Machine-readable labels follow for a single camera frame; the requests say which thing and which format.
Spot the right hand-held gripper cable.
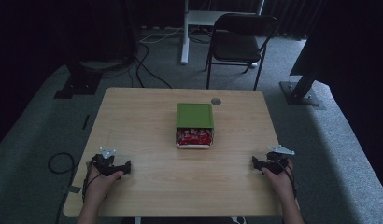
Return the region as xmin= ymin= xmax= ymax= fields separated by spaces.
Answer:
xmin=272 ymin=153 xmax=298 ymax=200

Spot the hand-held gripper cable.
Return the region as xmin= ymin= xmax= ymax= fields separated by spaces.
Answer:
xmin=272 ymin=153 xmax=298 ymax=200
xmin=81 ymin=160 xmax=99 ymax=203

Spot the black stand base plate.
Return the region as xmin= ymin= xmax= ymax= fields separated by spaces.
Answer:
xmin=53 ymin=60 xmax=103 ymax=100

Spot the white drawer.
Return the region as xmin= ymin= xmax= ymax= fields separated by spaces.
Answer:
xmin=175 ymin=126 xmax=215 ymax=150

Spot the person's left hand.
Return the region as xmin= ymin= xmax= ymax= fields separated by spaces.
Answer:
xmin=85 ymin=164 xmax=125 ymax=201

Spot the white floor cable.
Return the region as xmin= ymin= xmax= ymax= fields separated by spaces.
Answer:
xmin=138 ymin=27 xmax=185 ymax=45

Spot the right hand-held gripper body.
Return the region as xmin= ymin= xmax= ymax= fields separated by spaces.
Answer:
xmin=262 ymin=144 xmax=296 ymax=175

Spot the black looped floor cable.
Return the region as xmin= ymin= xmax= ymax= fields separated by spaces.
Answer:
xmin=48 ymin=151 xmax=78 ymax=175

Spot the black floor strip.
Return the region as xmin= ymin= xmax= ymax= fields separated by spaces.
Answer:
xmin=81 ymin=114 xmax=92 ymax=131

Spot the green drawer case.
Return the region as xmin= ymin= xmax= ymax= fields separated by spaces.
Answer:
xmin=176 ymin=103 xmax=215 ymax=130

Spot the left hand-held gripper cable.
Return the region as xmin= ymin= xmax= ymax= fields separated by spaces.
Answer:
xmin=81 ymin=160 xmax=99 ymax=203

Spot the pile of red snack packets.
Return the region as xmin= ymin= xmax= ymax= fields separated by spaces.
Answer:
xmin=177 ymin=128 xmax=213 ymax=147

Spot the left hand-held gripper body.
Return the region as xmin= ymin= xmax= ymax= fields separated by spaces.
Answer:
xmin=92 ymin=147 xmax=124 ymax=177

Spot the white desk frame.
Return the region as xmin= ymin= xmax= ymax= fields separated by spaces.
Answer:
xmin=180 ymin=0 xmax=266 ymax=65

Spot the black metal stand with base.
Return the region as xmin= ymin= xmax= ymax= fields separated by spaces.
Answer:
xmin=278 ymin=0 xmax=329 ymax=107

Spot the person's right hand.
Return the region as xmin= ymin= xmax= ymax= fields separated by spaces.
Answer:
xmin=261 ymin=159 xmax=295 ymax=201

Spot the black folding chair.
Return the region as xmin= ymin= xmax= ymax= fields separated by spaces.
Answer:
xmin=204 ymin=12 xmax=279 ymax=91

